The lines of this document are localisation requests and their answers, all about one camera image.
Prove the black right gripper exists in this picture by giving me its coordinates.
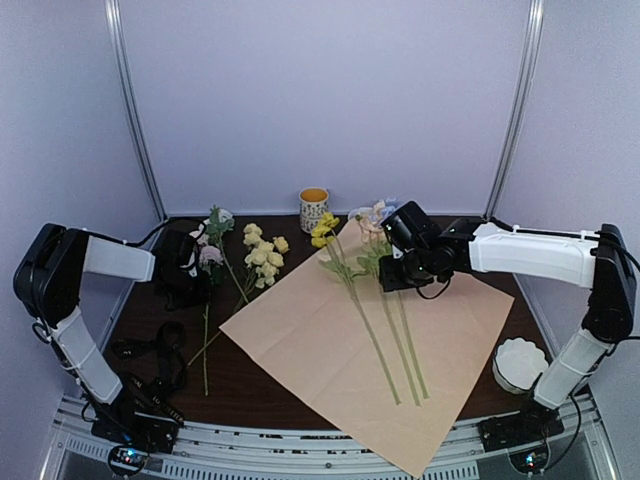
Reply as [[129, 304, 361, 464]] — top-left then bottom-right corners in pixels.
[[380, 248, 435, 292]]

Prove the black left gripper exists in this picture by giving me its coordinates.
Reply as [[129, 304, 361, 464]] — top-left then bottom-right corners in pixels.
[[162, 270, 212, 309]]

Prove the pink fake flower stem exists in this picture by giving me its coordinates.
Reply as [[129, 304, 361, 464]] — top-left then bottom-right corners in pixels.
[[349, 198, 429, 407]]

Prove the blue fake flower stem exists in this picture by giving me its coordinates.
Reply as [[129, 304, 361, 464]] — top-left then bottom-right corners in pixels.
[[369, 198, 429, 406]]

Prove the yellow fake flower stem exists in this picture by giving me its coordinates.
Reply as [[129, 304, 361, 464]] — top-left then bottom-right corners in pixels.
[[311, 212, 401, 405]]

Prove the peach wrapping paper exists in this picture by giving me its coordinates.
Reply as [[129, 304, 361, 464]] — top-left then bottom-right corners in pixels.
[[222, 252, 513, 477]]

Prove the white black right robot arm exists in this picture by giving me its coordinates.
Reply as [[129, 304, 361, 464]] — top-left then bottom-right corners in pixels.
[[380, 212, 639, 442]]

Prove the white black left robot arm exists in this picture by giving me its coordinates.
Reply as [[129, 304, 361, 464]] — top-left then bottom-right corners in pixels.
[[13, 223, 209, 405]]

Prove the cream fake flower bunch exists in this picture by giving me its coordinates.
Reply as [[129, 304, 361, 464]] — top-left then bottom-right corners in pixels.
[[187, 222, 291, 366]]

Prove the pale pink rose stem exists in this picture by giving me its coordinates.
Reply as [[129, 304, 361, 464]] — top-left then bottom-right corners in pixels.
[[192, 203, 251, 397]]

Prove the black printed ribbon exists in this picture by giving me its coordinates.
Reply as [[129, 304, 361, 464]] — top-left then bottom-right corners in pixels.
[[111, 321, 187, 425]]

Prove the patterned cup yellow inside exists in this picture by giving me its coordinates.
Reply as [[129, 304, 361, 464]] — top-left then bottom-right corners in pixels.
[[299, 187, 329, 234]]

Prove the white scalloped bowl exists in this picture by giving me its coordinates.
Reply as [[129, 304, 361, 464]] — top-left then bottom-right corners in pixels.
[[492, 337, 549, 395]]

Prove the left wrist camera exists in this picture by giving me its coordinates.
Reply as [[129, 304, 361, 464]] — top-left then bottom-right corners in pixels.
[[178, 229, 205, 278]]

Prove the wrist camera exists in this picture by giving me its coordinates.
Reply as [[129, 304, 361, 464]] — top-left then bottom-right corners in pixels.
[[178, 229, 205, 278], [381, 201, 442, 260]]

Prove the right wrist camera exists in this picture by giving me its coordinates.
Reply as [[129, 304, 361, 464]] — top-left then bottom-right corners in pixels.
[[381, 201, 442, 260]]

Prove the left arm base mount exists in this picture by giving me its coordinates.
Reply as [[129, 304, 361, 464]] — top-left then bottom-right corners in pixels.
[[81, 399, 185, 479]]

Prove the aluminium front rail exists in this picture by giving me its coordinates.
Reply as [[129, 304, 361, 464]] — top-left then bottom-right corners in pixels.
[[38, 395, 620, 479]]

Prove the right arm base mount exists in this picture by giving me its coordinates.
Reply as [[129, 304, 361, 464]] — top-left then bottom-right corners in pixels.
[[478, 401, 565, 476]]

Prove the right aluminium frame post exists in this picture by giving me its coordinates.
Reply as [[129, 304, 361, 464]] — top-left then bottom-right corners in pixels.
[[483, 0, 545, 219]]

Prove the aluminium frame post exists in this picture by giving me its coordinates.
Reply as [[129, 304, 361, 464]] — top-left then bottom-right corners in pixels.
[[483, 0, 545, 219], [104, 0, 167, 220]]

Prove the left aluminium frame post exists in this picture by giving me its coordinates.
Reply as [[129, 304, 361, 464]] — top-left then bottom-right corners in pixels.
[[104, 0, 167, 220]]

